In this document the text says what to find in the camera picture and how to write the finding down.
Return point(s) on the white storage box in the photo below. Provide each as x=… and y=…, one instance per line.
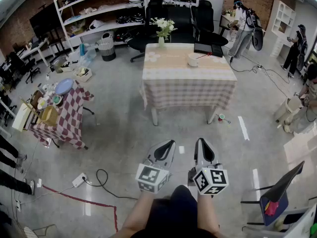
x=301, y=224

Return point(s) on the white cup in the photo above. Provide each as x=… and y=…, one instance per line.
x=192, y=61

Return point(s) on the red thin stick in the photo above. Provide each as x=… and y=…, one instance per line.
x=204, y=55

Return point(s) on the blue plate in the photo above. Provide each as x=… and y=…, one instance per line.
x=64, y=86

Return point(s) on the red checkered cloth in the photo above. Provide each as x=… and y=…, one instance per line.
x=71, y=118

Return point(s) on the black open box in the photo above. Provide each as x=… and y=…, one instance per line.
x=217, y=51

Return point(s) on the black television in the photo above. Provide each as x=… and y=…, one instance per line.
x=45, y=21

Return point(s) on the metal pot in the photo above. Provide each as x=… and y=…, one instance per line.
x=58, y=64

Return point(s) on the wide white shelving unit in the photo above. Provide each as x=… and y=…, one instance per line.
x=104, y=27

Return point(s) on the black folding chair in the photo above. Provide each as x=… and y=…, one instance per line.
x=280, y=192

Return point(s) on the person's black clothing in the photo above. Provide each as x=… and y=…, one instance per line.
x=173, y=219

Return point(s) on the blue bottle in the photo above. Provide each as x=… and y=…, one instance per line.
x=82, y=49

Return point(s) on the person's left forearm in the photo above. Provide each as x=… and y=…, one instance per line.
x=138, y=214

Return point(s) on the small red green cup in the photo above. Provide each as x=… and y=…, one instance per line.
x=221, y=118

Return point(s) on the white trash can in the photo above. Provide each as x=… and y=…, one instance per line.
x=288, y=106

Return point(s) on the small white desk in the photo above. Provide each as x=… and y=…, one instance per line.
x=226, y=23

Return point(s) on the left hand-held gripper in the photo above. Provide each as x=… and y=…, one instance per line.
x=151, y=178

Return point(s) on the person's right forearm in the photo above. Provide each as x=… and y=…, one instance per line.
x=206, y=212

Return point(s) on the white plastic basket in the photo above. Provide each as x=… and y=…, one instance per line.
x=83, y=75

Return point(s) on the black office chair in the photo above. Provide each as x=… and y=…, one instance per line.
x=151, y=16
x=206, y=21

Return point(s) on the large white power strip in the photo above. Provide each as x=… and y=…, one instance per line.
x=79, y=180

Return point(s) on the white-legged table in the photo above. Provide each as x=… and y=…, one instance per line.
x=154, y=116

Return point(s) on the pale green vase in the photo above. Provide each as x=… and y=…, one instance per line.
x=161, y=42

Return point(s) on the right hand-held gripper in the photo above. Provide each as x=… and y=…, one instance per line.
x=213, y=181

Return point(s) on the white panel with red diamond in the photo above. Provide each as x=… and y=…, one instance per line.
x=213, y=1

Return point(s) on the green bowl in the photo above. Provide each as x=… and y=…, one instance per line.
x=57, y=99

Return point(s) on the white flower bouquet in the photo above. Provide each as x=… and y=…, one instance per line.
x=163, y=25

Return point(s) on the long white desk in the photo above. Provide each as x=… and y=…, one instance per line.
x=37, y=49

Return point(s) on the cream flat box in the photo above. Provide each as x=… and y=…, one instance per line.
x=21, y=119

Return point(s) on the black swivel chair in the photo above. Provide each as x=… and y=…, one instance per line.
x=26, y=67

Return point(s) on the white floor tape strip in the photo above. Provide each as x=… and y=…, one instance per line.
x=243, y=129

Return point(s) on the grey striped laundry basket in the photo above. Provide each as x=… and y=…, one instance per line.
x=107, y=49

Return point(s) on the white arched cabinet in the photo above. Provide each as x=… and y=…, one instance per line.
x=281, y=18

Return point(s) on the red floor tape line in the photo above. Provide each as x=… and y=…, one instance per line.
x=81, y=200

